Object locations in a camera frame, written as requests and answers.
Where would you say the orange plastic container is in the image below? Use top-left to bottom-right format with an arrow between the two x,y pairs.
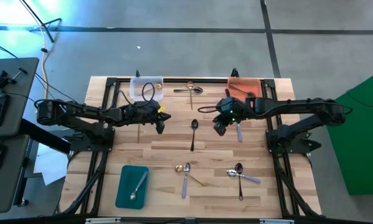
227,77 -> 263,102

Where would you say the black diagonal bar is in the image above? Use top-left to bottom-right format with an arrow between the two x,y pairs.
17,118 -> 72,156

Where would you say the white paper sheet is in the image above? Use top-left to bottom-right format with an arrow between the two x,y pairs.
33,142 -> 70,187

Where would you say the black aluminium table frame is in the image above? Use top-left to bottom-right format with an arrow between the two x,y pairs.
60,76 -> 324,224

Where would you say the black clamp device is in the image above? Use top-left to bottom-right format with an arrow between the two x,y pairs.
0,70 -> 18,91

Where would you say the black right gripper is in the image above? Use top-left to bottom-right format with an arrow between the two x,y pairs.
213,88 -> 255,136

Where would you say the yellow extension cable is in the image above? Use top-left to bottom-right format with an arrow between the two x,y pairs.
35,24 -> 51,118

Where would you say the black floor cable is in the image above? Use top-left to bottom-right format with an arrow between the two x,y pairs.
0,37 -> 85,124

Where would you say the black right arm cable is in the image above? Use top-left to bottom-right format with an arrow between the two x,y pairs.
197,105 -> 220,114

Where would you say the dark grey desk top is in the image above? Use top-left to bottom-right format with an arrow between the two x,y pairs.
0,57 -> 40,138
0,134 -> 31,215

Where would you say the clear plastic container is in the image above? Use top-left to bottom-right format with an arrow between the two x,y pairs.
129,75 -> 164,102

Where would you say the green board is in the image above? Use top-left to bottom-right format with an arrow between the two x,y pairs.
327,67 -> 373,196

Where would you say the thin black cable on board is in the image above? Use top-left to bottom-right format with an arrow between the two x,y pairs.
346,88 -> 373,110

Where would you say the silver frame bracket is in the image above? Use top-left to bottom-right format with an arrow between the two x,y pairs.
259,218 -> 295,224
85,217 -> 121,224

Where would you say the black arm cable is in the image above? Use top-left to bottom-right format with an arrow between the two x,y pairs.
197,105 -> 220,114
116,82 -> 156,108

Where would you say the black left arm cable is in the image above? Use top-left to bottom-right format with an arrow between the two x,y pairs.
116,82 -> 156,108

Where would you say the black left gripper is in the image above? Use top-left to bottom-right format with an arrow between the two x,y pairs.
123,101 -> 172,135

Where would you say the black spoon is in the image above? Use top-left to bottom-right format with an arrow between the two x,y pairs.
189,118 -> 200,152
173,86 -> 204,94
229,84 -> 256,98
234,162 -> 244,202

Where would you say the black tripod stand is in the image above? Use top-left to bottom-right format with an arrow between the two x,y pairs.
19,0 -> 63,44

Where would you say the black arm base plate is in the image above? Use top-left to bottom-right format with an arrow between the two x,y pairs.
265,129 -> 323,155
68,126 -> 116,153

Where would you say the teal rectangular tray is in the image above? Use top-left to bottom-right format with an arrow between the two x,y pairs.
115,165 -> 150,211

